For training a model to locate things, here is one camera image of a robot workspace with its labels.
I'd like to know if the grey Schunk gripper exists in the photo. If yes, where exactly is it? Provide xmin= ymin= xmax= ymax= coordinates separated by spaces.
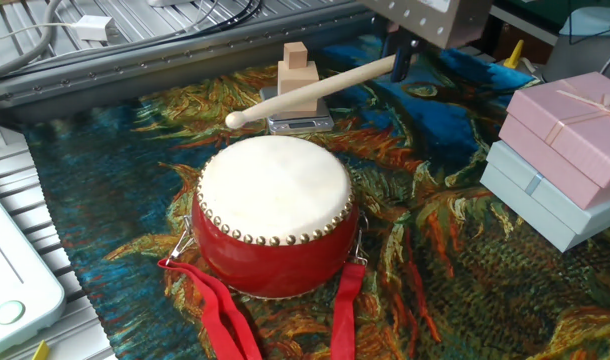
xmin=357 ymin=0 xmax=494 ymax=84

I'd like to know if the light wooden drumstick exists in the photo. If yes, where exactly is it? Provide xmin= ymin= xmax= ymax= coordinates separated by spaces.
xmin=224 ymin=53 xmax=398 ymax=131

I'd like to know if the red drum with white skin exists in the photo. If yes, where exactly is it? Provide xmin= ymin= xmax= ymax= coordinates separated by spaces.
xmin=191 ymin=134 xmax=360 ymax=300

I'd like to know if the small wooden cube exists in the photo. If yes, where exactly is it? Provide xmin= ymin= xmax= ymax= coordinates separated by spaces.
xmin=283 ymin=41 xmax=309 ymax=70

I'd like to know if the large wooden block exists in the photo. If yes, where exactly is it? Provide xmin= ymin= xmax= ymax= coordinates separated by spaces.
xmin=277 ymin=59 xmax=320 ymax=114

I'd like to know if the silver digital scale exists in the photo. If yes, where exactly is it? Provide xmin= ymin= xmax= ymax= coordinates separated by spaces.
xmin=259 ymin=85 xmax=335 ymax=135

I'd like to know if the yellow plastic piece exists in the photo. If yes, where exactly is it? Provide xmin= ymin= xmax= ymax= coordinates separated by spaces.
xmin=502 ymin=39 xmax=526 ymax=70

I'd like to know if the pink gift box with ribbon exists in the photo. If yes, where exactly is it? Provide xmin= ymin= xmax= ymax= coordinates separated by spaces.
xmin=498 ymin=71 xmax=610 ymax=211

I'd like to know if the light blue gift box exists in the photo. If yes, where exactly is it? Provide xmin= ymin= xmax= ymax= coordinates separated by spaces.
xmin=479 ymin=139 xmax=610 ymax=254

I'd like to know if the sunflower painting tablecloth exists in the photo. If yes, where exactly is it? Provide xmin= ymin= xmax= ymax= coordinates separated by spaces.
xmin=22 ymin=34 xmax=610 ymax=360

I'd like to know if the white power adapter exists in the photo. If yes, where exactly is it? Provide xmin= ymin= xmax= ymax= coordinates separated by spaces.
xmin=74 ymin=14 xmax=118 ymax=43

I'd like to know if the white teach pendant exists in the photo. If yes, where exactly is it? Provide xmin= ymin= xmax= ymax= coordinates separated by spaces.
xmin=0 ymin=184 xmax=67 ymax=359

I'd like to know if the black gripper cable bundle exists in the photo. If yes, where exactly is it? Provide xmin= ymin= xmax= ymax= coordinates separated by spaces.
xmin=149 ymin=0 xmax=264 ymax=45

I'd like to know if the grey aluminium table rail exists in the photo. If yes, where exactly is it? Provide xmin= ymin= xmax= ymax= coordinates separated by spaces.
xmin=0 ymin=9 xmax=381 ymax=124

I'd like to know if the red drum carrying strap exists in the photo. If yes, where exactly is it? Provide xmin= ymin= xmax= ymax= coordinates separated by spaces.
xmin=157 ymin=213 xmax=369 ymax=360

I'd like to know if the thick grey cable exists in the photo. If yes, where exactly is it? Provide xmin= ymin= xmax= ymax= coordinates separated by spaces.
xmin=0 ymin=0 xmax=64 ymax=84

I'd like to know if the thin white cable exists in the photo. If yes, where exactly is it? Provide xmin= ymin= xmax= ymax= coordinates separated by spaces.
xmin=0 ymin=21 xmax=79 ymax=44

